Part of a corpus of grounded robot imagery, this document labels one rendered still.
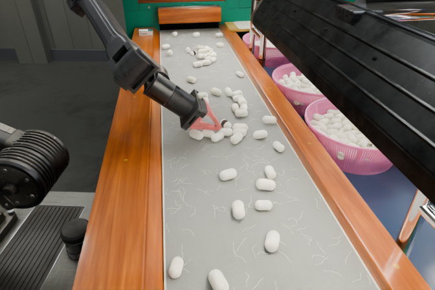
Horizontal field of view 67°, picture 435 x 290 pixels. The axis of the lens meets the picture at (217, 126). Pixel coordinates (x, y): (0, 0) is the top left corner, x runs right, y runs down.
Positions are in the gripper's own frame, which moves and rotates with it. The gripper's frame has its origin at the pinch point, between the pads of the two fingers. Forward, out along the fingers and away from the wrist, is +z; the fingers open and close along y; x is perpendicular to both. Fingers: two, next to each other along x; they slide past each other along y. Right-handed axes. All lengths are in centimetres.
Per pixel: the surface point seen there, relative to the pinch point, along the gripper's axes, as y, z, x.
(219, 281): -40.8, -4.8, 3.9
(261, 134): -4.3, 7.9, -6.2
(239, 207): -27.6, -0.4, 0.2
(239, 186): -19.8, 2.3, 0.7
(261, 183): -21.8, 4.0, -3.2
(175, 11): 92, -10, -3
